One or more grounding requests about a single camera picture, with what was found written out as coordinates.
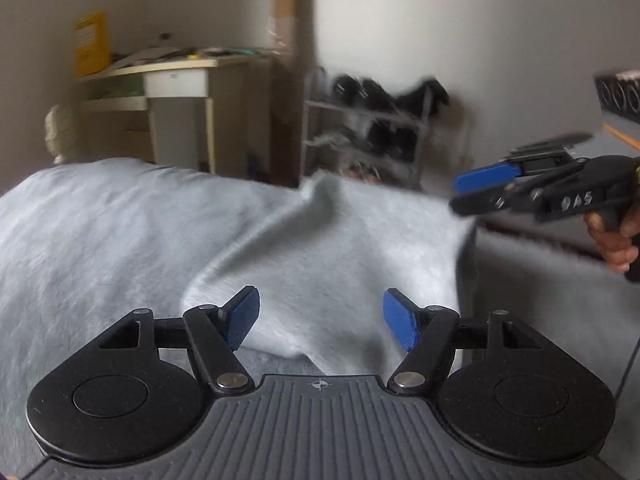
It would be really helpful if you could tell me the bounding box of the yellow box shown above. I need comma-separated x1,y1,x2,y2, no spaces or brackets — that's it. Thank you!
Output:
74,11,111,77

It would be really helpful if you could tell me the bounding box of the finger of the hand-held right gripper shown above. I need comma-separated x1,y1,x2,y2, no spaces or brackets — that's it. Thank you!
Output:
449,159,589,219
454,131,594,196

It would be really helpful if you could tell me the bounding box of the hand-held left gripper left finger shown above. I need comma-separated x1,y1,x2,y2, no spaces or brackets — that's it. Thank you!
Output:
95,285,261,395

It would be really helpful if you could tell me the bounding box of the black shoe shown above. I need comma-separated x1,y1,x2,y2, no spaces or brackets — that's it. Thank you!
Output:
332,75,365,103
365,121,417,158
395,77,449,111
360,78,397,106

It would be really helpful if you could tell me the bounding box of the white bedpost finial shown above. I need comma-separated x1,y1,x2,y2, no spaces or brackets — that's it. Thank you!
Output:
44,104,81,165

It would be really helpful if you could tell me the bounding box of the grey sweatshirt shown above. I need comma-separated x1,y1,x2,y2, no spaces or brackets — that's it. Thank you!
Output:
179,172,478,376

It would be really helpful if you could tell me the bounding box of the cream desk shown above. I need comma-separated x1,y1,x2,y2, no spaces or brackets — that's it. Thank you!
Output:
75,52,281,176

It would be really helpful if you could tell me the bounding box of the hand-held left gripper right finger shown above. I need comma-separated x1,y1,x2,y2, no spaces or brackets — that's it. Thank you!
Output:
382,287,544,395

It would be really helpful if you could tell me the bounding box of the black cable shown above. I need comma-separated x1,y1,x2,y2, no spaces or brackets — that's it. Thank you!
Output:
614,335,640,403

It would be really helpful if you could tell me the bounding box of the pile of papers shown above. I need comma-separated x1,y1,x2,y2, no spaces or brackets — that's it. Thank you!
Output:
110,46,196,67

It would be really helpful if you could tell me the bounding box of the white wire shoe rack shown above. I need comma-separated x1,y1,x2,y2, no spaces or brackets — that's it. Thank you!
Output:
301,67,436,191

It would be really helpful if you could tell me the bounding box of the person's right hand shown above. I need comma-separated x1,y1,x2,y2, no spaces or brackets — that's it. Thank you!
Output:
585,209,640,275

